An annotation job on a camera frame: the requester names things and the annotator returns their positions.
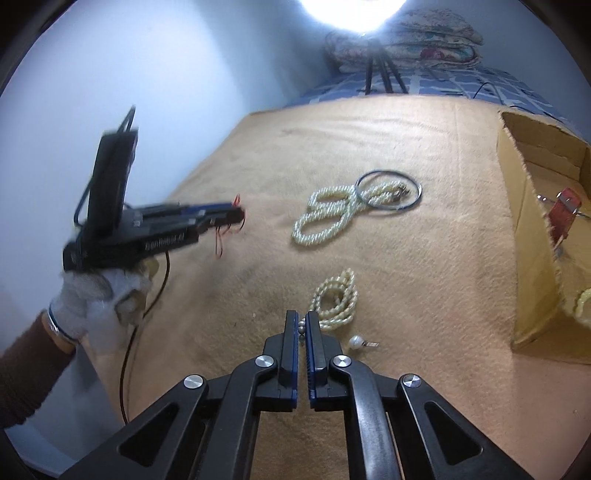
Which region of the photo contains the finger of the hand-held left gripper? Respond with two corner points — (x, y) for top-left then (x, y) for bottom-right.
(137, 202), (232, 223)
(195, 207), (247, 232)

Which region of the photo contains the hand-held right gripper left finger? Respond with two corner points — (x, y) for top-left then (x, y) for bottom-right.
(60, 310), (300, 480)

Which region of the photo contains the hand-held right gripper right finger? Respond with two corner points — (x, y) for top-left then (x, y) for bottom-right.
(305, 311), (532, 480)

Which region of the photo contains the red string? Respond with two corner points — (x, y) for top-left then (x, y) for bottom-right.
(213, 194), (246, 259)

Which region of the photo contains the short pearl bracelet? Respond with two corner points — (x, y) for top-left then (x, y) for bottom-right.
(295, 268), (358, 339)

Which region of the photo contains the long pearl necklace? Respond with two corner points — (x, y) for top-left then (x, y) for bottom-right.
(292, 181), (411, 247)

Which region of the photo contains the blue metal bangle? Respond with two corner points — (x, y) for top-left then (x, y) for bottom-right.
(355, 170), (423, 213)

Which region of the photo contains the cardboard box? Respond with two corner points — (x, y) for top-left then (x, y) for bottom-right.
(496, 110), (591, 365)

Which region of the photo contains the person's left forearm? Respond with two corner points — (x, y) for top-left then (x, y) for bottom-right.
(0, 314), (77, 430)

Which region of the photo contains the person's left hand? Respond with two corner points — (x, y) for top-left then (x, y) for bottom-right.
(48, 258), (154, 356)

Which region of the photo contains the tan blanket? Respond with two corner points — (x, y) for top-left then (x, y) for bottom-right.
(92, 97), (591, 480)

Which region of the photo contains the black tripod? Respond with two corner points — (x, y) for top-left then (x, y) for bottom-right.
(365, 39), (409, 95)

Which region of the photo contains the blue patterned bed sheet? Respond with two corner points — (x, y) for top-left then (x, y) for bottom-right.
(284, 65), (578, 127)

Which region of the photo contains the folded floral quilt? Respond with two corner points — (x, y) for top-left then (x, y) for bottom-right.
(323, 9), (483, 75)

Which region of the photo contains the cream large bead strand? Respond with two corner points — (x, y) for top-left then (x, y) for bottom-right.
(575, 287), (591, 328)

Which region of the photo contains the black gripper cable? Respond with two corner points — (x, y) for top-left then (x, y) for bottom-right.
(119, 251), (171, 424)

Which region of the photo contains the red strap watch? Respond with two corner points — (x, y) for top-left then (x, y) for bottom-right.
(538, 187), (583, 241)

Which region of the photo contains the black ring light cable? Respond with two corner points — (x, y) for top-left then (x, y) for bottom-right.
(471, 80), (573, 125)

